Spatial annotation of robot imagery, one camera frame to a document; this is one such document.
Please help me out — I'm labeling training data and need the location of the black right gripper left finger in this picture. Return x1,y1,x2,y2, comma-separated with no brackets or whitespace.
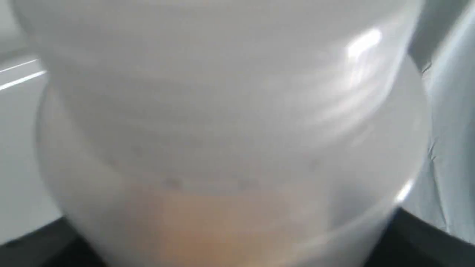
0,218,107,267

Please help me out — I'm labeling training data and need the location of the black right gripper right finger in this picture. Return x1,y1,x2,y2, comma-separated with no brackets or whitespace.
366,208,475,267

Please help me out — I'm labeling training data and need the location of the clear plastic squeeze bottle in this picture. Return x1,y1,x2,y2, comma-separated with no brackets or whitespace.
11,0,428,267

